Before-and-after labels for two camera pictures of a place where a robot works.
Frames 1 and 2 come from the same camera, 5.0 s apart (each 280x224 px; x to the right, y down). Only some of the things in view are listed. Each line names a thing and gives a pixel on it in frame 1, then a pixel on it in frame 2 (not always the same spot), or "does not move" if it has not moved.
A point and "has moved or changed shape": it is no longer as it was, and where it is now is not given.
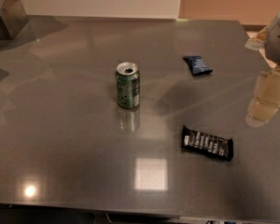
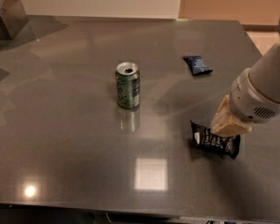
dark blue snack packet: (197, 65) does not move
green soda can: (128, 85) does not move
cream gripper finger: (259, 41) → (224, 103)
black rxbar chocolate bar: (207, 144) has moved or changed shape
